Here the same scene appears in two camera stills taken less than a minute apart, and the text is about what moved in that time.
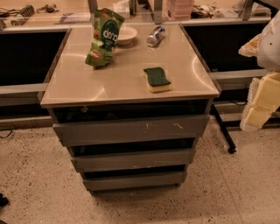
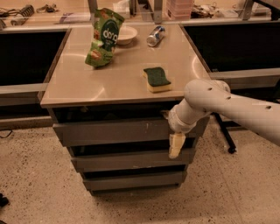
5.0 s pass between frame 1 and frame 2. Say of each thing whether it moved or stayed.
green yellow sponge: stayed
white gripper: moved
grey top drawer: stayed
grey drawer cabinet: stayed
